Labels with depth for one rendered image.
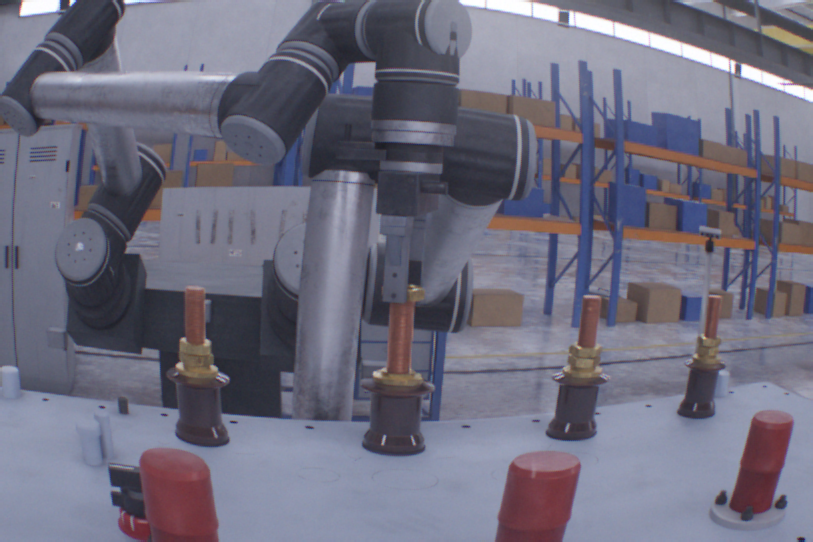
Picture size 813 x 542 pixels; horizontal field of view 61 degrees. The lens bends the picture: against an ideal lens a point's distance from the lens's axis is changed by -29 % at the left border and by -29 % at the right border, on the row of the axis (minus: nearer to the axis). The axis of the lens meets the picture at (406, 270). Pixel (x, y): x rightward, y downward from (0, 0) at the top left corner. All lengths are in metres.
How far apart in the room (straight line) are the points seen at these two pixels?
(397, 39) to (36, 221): 4.72
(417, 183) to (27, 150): 4.76
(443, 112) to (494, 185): 0.39
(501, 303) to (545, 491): 8.86
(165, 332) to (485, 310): 7.02
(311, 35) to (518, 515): 0.72
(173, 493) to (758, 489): 0.65
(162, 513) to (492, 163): 0.96
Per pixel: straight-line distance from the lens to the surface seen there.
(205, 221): 5.88
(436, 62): 1.12
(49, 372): 5.85
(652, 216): 10.46
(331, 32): 1.20
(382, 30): 1.14
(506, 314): 9.63
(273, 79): 1.15
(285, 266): 2.21
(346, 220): 1.46
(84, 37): 1.71
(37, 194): 5.66
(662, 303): 10.49
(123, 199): 2.38
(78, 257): 2.31
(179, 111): 1.24
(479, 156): 1.46
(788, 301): 12.42
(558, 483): 0.75
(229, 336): 2.74
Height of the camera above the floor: 1.75
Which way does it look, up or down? 7 degrees down
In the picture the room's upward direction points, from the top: 4 degrees clockwise
